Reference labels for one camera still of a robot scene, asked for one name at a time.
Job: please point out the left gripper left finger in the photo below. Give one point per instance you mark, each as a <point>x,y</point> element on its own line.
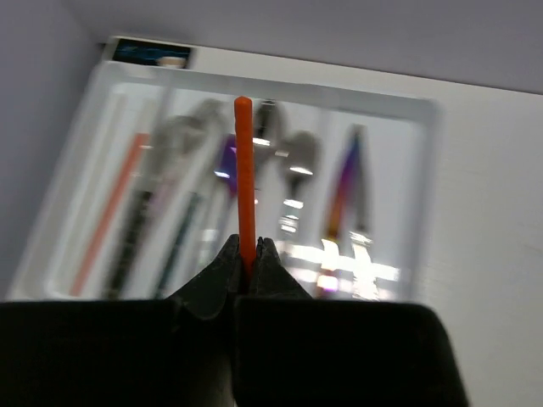
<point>147,352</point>

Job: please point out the orange chopstick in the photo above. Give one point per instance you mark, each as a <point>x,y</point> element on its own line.
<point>245,181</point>
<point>139,141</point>

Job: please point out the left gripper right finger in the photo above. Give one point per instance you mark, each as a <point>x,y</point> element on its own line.
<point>293,350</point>

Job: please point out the ornate silver knife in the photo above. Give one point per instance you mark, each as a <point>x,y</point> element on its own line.
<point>364,286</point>

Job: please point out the blue logo sticker left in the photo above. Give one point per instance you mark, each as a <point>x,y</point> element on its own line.
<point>148,53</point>

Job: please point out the pink handled fork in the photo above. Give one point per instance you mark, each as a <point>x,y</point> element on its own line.
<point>182,161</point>

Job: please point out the white chopstick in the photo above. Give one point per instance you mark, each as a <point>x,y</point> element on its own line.
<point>95,153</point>

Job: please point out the white divided cutlery tray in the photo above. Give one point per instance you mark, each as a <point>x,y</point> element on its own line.
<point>400,142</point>

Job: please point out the pink handled spoon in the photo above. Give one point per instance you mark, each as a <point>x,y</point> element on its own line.
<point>267,134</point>

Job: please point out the iridescent rainbow spoon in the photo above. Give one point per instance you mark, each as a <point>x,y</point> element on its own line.
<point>223,193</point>

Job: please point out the black handled fork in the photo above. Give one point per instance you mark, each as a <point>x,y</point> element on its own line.
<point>134,225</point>
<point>198,190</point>

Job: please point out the dark handled silver spoon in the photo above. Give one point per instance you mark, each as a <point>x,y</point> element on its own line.
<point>299,155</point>

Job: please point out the iridescent rainbow knife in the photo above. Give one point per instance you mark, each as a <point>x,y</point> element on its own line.
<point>343,195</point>

